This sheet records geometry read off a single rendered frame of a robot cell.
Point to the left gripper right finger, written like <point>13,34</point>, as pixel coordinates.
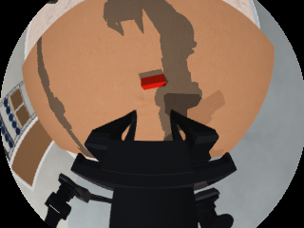
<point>201,137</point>

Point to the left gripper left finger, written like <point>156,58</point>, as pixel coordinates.
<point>116,128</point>

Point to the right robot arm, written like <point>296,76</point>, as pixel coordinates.
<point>207,215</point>

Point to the red block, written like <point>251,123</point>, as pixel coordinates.
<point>153,81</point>

